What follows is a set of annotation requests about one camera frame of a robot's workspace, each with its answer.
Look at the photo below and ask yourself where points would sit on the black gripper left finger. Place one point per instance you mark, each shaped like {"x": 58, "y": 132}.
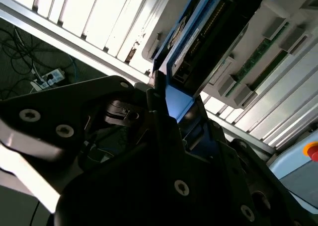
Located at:
{"x": 49, "y": 106}

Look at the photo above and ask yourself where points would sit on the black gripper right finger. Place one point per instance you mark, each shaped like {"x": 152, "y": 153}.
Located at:
{"x": 248, "y": 176}

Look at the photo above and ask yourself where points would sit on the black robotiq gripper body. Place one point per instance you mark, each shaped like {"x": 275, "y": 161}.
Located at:
{"x": 124, "y": 201}

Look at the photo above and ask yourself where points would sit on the hard disk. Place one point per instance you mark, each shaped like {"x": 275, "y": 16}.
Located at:
{"x": 179, "y": 104}

